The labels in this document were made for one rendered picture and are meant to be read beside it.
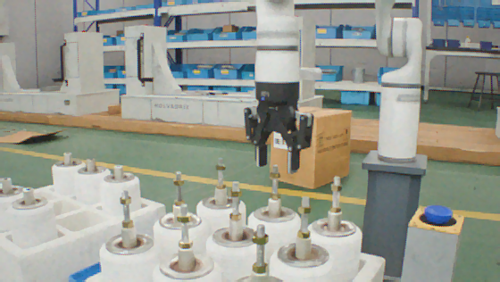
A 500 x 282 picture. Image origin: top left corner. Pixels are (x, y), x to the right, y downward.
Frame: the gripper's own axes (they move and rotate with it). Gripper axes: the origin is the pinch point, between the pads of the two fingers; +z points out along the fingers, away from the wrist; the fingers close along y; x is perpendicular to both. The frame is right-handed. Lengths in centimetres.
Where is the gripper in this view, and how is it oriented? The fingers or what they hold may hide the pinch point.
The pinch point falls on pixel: (276, 161)
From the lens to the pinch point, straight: 73.0
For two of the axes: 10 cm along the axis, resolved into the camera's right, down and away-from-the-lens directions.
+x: 6.9, -1.6, 7.1
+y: 7.3, 1.5, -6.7
